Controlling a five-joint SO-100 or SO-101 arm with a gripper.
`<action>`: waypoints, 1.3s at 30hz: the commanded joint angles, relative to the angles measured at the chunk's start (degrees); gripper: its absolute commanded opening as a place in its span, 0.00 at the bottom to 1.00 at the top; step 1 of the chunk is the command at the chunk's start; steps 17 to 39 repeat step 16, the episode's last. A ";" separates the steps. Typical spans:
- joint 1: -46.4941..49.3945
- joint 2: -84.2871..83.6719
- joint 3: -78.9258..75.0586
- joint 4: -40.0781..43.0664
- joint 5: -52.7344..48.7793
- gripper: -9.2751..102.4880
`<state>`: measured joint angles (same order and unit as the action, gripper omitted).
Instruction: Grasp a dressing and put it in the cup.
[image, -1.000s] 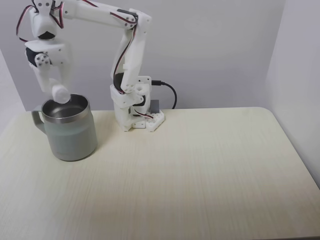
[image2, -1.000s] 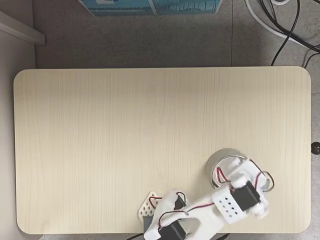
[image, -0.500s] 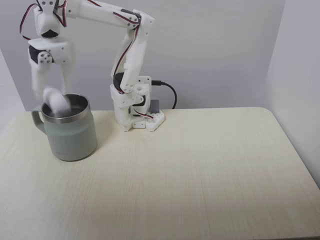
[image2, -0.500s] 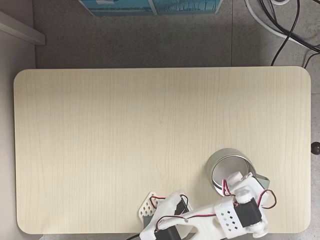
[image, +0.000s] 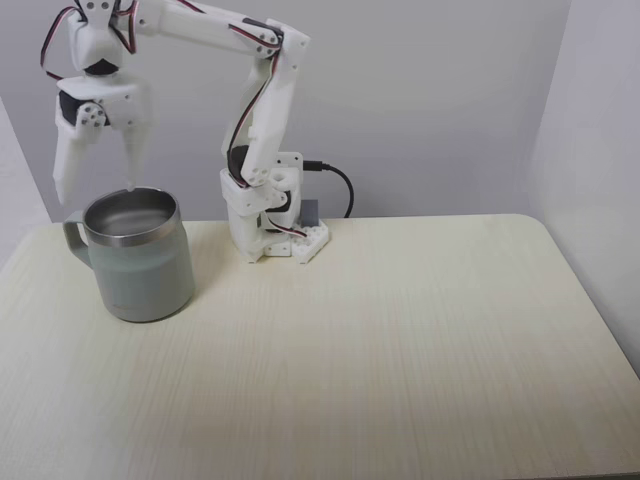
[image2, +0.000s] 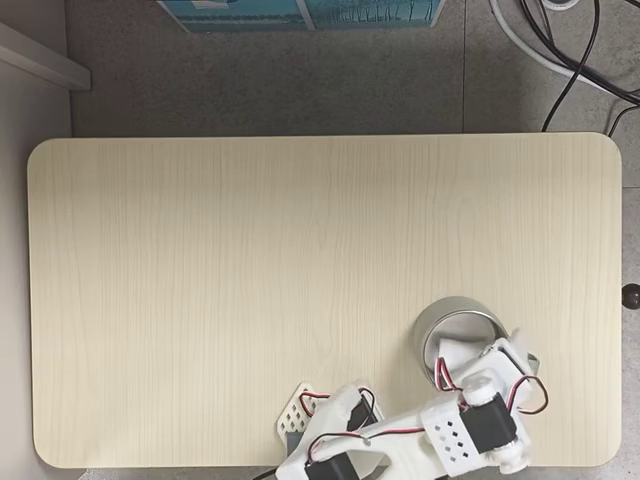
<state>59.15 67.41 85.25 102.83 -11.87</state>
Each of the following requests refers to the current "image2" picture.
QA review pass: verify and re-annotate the grey-green steel mug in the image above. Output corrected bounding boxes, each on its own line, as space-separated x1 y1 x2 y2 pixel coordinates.
412 296 544 392

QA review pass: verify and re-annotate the blue printed box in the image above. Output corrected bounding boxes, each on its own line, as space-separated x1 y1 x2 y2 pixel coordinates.
156 0 447 33

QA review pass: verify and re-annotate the white board edge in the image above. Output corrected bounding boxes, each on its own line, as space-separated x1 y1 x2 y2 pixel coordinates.
0 21 93 92

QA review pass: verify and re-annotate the red black white servo wire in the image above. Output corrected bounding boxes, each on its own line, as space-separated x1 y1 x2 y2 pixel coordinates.
506 373 550 417
306 427 427 465

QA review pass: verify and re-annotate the black floor cable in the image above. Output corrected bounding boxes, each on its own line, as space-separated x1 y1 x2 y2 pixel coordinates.
608 103 640 137
542 0 601 134
519 0 640 100

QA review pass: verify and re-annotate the thick white cable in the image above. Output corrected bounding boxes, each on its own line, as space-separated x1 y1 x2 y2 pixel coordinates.
491 0 640 107

